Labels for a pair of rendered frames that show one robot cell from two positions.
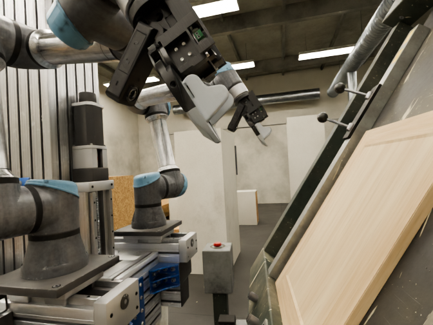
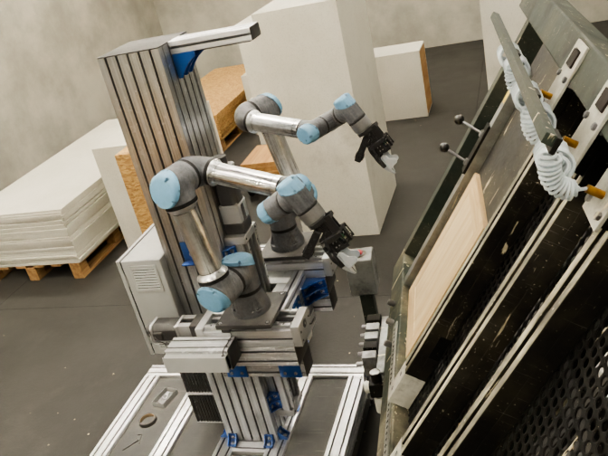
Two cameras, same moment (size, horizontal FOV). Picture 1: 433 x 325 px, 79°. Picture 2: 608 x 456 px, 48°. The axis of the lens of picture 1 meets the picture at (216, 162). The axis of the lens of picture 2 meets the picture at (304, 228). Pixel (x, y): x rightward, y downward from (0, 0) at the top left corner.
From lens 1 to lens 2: 1.86 m
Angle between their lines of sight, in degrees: 27
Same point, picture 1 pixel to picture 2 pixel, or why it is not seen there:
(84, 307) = (283, 329)
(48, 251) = (251, 302)
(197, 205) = not seen: hidden behind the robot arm
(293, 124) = not seen: outside the picture
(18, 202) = (234, 282)
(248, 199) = (406, 69)
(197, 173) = (306, 83)
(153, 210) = (291, 233)
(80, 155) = (228, 213)
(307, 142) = not seen: outside the picture
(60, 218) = (252, 281)
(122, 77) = (309, 251)
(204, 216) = (328, 154)
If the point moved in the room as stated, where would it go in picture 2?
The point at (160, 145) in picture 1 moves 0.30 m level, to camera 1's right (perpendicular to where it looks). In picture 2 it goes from (281, 159) to (350, 146)
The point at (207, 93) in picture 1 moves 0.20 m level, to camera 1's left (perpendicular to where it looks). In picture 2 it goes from (348, 259) to (285, 270)
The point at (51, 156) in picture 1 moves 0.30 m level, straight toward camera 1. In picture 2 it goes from (212, 224) to (244, 248)
